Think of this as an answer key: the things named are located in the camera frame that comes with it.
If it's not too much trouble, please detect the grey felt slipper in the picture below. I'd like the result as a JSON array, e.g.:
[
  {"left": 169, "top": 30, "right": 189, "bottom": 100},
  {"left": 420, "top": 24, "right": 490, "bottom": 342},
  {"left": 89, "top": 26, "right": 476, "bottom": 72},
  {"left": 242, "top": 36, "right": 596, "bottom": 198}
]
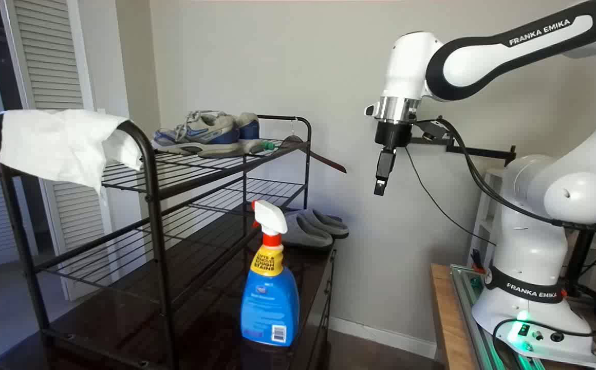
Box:
[
  {"left": 304, "top": 208, "right": 352, "bottom": 241},
  {"left": 279, "top": 209, "right": 334, "bottom": 250}
]

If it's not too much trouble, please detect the brown wooden hanger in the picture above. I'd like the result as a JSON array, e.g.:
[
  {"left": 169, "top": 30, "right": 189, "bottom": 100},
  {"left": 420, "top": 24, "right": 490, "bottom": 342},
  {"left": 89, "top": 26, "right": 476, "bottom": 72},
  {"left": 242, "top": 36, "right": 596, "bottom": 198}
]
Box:
[{"left": 281, "top": 134, "right": 350, "bottom": 175}]

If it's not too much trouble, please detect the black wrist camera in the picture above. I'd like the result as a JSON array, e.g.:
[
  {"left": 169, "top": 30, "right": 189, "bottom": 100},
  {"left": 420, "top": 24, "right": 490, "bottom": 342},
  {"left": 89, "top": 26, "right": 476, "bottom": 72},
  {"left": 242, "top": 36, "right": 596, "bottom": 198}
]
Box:
[{"left": 409, "top": 117, "right": 459, "bottom": 146}]

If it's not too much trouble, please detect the orange black clamp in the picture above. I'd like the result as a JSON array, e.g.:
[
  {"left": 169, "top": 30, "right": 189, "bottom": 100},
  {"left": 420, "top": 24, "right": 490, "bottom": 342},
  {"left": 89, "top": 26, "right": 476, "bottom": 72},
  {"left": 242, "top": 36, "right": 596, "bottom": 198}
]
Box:
[{"left": 468, "top": 247, "right": 490, "bottom": 277}]

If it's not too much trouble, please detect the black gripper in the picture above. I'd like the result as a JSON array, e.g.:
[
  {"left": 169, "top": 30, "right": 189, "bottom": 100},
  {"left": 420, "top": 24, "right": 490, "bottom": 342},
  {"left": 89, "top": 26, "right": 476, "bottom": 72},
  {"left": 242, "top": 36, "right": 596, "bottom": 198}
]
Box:
[{"left": 372, "top": 119, "right": 417, "bottom": 198}]

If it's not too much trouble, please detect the black metal shoe rack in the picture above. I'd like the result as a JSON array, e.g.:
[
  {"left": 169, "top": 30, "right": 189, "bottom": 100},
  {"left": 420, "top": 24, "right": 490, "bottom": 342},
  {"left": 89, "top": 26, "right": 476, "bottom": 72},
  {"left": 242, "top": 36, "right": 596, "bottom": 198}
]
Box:
[{"left": 0, "top": 110, "right": 315, "bottom": 370}]

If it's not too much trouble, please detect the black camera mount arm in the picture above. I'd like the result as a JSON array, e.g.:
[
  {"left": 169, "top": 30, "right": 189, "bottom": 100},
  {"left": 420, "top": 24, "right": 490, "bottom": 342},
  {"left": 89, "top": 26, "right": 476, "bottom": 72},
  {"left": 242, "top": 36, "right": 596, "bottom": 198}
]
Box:
[{"left": 406, "top": 134, "right": 520, "bottom": 169}]

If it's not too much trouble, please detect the white upright panel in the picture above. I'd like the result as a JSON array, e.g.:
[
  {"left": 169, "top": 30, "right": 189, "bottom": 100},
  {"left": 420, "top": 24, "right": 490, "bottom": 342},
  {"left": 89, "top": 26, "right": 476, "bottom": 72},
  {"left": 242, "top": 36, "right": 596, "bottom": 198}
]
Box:
[{"left": 464, "top": 169, "right": 511, "bottom": 276}]

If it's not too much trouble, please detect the thin black hanging cable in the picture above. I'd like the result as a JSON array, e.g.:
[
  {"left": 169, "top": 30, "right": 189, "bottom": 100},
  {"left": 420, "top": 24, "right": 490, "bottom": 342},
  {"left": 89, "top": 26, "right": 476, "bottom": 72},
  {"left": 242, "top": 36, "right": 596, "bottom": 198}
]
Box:
[{"left": 402, "top": 146, "right": 500, "bottom": 248}]

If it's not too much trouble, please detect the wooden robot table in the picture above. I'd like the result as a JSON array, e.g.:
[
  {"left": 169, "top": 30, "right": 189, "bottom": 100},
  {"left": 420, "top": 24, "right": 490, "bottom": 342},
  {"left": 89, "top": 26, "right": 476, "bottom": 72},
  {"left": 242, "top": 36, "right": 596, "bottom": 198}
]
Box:
[{"left": 428, "top": 263, "right": 596, "bottom": 370}]

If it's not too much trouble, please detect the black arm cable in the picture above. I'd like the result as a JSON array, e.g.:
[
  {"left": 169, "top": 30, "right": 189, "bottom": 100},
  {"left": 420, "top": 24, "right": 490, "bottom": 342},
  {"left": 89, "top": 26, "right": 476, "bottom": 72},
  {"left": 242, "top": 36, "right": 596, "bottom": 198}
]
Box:
[{"left": 406, "top": 117, "right": 596, "bottom": 235}]

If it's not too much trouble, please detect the white paper napkin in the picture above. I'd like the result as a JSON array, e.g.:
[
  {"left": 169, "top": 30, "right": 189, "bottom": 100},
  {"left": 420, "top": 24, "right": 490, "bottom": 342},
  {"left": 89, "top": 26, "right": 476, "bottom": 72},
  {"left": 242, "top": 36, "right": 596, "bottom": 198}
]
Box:
[{"left": 0, "top": 107, "right": 144, "bottom": 193}]

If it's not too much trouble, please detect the blue spray cleaner bottle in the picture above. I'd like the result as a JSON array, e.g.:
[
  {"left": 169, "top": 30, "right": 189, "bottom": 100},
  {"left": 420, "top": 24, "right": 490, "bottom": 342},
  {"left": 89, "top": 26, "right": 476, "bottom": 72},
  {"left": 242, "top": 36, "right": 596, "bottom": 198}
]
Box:
[{"left": 239, "top": 199, "right": 303, "bottom": 350}]

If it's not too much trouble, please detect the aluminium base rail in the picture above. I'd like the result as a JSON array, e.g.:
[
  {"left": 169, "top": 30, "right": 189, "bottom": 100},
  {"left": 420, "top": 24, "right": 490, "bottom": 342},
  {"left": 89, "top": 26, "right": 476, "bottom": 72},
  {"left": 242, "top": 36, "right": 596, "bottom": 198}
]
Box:
[{"left": 448, "top": 263, "right": 547, "bottom": 370}]

